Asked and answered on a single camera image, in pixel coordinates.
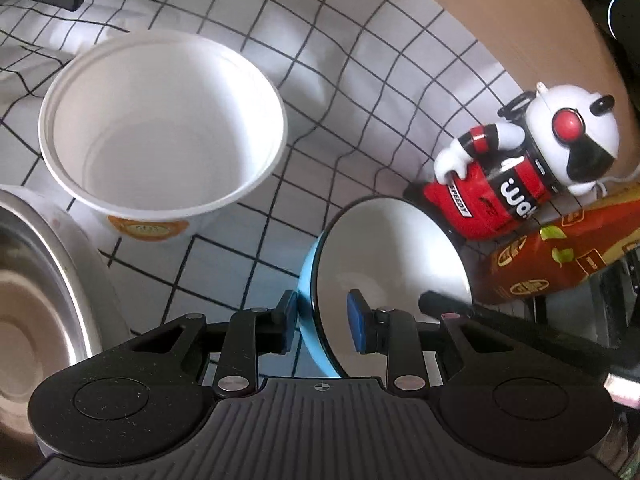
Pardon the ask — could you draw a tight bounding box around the red white robot toy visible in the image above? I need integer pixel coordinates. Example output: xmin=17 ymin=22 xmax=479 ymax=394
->
xmin=404 ymin=84 xmax=620 ymax=243

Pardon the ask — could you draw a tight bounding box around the white paper bowl orange logo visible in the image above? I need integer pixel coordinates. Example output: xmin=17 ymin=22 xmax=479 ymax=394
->
xmin=38 ymin=29 xmax=288 ymax=243

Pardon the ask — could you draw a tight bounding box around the checkered white tablecloth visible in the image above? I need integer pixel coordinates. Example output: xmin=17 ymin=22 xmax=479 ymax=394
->
xmin=0 ymin=0 xmax=516 ymax=380

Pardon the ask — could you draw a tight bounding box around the red juice carton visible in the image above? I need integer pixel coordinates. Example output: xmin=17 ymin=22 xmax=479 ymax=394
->
xmin=470 ymin=183 xmax=639 ymax=306

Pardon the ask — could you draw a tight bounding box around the blue enamel bowl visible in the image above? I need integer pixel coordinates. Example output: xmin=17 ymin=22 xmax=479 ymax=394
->
xmin=297 ymin=196 xmax=472 ymax=378

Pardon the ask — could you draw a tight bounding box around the stainless steel bowl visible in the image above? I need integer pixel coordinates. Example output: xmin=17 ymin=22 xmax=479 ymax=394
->
xmin=1 ymin=185 xmax=130 ymax=479

